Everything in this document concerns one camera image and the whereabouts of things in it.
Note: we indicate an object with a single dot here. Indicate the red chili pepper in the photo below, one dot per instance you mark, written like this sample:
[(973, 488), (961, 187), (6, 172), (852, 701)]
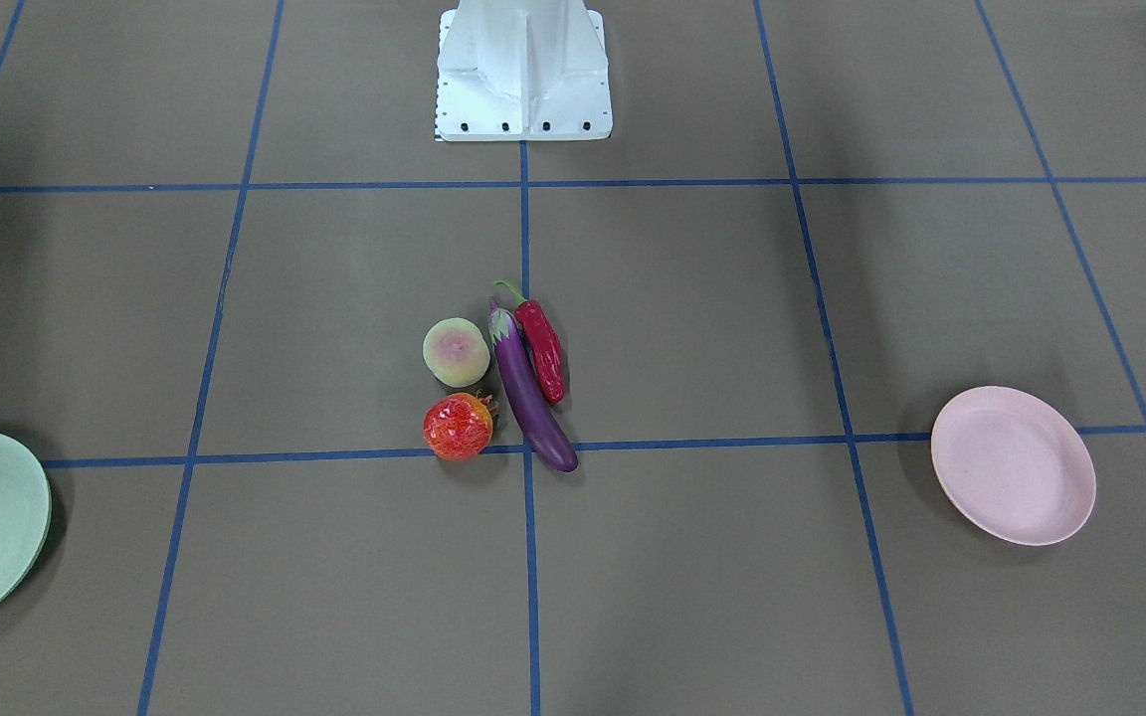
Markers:
[(544, 344)]

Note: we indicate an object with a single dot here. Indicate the purple eggplant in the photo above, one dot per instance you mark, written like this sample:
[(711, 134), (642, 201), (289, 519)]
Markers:
[(530, 410)]

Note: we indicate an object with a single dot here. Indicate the green pink peach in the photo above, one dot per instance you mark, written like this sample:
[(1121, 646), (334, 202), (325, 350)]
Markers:
[(455, 353)]

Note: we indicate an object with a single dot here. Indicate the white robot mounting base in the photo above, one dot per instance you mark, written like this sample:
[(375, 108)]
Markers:
[(522, 71)]

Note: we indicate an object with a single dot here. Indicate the pink plate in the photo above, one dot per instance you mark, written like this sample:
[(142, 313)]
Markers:
[(1013, 466)]

